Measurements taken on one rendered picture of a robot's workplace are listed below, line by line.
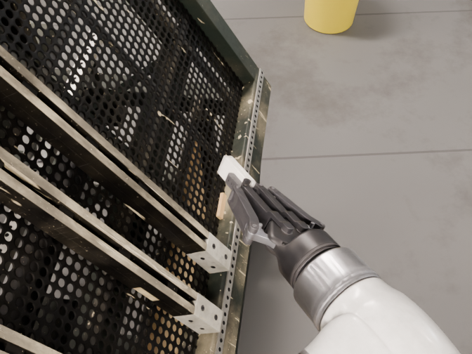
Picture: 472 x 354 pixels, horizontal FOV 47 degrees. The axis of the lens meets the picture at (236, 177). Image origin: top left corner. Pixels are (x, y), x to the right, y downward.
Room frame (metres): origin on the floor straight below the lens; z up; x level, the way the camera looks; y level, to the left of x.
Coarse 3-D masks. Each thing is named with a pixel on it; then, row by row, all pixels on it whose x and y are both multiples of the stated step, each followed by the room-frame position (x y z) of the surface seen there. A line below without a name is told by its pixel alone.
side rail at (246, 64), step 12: (192, 0) 1.54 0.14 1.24; (204, 0) 1.58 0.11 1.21; (192, 12) 1.54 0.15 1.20; (204, 12) 1.53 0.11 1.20; (216, 12) 1.59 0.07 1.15; (204, 24) 1.53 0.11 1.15; (216, 24) 1.54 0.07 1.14; (216, 36) 1.53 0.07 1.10; (228, 36) 1.55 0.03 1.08; (228, 48) 1.52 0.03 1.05; (240, 48) 1.56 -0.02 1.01; (228, 60) 1.52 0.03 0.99; (240, 60) 1.52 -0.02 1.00; (252, 60) 1.58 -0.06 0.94; (240, 72) 1.51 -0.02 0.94; (252, 72) 1.53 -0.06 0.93
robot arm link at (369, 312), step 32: (352, 288) 0.24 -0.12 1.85; (384, 288) 0.24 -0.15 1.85; (352, 320) 0.20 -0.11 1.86; (384, 320) 0.20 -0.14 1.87; (416, 320) 0.20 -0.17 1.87; (320, 352) 0.17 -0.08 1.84; (352, 352) 0.17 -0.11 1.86; (384, 352) 0.16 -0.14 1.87; (416, 352) 0.16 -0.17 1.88; (448, 352) 0.16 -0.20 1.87
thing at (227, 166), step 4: (224, 156) 0.48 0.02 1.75; (224, 160) 0.48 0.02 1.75; (228, 160) 0.48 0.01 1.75; (220, 164) 0.48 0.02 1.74; (224, 164) 0.47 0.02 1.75; (228, 164) 0.47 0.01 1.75; (232, 164) 0.47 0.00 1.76; (220, 168) 0.47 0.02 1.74; (224, 168) 0.47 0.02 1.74; (228, 168) 0.46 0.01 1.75; (232, 168) 0.46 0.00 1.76; (236, 168) 0.46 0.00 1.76; (220, 172) 0.47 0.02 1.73; (224, 172) 0.46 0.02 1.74; (228, 172) 0.46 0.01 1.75; (232, 172) 0.46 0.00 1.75; (236, 172) 0.45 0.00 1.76; (240, 172) 0.45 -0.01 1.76; (224, 176) 0.46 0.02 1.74; (240, 176) 0.44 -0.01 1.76; (244, 176) 0.44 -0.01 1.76; (224, 180) 0.46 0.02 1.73; (240, 180) 0.44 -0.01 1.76
